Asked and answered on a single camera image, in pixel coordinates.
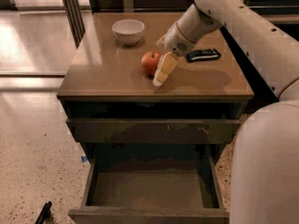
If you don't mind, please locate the black object on floor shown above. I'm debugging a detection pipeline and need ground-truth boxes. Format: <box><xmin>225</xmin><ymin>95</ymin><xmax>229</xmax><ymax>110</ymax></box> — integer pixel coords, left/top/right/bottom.
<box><xmin>35</xmin><ymin>202</ymin><xmax>52</xmax><ymax>224</ymax></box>

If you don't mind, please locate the black snack bar wrapper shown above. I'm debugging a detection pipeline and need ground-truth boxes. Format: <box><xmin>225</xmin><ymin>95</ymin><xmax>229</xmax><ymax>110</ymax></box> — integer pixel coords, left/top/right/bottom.
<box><xmin>186</xmin><ymin>49</ymin><xmax>221</xmax><ymax>63</ymax></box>

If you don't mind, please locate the brown drawer cabinet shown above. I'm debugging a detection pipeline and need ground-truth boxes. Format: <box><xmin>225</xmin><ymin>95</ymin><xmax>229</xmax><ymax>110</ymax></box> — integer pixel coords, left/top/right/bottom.
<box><xmin>58</xmin><ymin>13</ymin><xmax>253</xmax><ymax>224</ymax></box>

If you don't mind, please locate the white ceramic bowl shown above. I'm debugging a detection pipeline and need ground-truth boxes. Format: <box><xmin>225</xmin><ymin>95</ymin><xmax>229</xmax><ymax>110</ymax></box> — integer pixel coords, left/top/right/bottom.
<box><xmin>112</xmin><ymin>19</ymin><xmax>145</xmax><ymax>46</ymax></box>

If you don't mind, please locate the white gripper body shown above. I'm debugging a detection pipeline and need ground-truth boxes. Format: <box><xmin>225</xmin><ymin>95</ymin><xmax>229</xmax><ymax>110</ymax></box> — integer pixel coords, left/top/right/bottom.
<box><xmin>164</xmin><ymin>22</ymin><xmax>195</xmax><ymax>57</ymax></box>

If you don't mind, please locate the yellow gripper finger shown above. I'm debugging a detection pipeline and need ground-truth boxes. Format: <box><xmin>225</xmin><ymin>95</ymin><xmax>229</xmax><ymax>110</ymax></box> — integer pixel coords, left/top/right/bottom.
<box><xmin>152</xmin><ymin>52</ymin><xmax>178</xmax><ymax>87</ymax></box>
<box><xmin>156</xmin><ymin>35</ymin><xmax>165</xmax><ymax>49</ymax></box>

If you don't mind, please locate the red apple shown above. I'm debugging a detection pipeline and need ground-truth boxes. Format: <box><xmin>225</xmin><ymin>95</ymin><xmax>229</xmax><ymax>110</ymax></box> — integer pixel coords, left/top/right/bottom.
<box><xmin>141</xmin><ymin>50</ymin><xmax>162</xmax><ymax>77</ymax></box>

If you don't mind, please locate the open middle drawer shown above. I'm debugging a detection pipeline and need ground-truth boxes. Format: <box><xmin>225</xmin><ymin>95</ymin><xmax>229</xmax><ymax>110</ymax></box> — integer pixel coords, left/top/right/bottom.
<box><xmin>68</xmin><ymin>147</ymin><xmax>229</xmax><ymax>224</ymax></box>

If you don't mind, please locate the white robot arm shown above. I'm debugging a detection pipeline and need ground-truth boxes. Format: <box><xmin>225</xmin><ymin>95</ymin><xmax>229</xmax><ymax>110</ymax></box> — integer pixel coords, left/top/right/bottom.
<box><xmin>153</xmin><ymin>0</ymin><xmax>299</xmax><ymax>224</ymax></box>

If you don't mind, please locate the blue tape piece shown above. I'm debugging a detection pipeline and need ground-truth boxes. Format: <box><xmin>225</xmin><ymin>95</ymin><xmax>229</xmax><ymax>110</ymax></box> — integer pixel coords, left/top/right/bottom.
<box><xmin>81</xmin><ymin>156</ymin><xmax>88</xmax><ymax>162</ymax></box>

